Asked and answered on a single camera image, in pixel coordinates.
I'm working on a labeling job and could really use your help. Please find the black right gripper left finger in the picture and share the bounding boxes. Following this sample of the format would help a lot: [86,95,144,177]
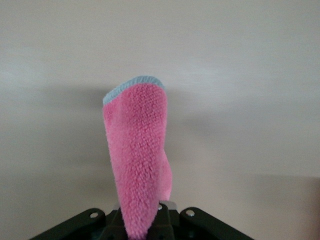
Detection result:
[32,208,130,240]

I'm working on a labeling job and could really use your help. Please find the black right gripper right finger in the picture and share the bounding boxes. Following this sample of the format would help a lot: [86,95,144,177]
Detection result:
[147,201,253,240]

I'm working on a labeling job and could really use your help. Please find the pink cloth with blue trim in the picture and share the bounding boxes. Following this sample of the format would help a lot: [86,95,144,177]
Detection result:
[102,75,173,240]

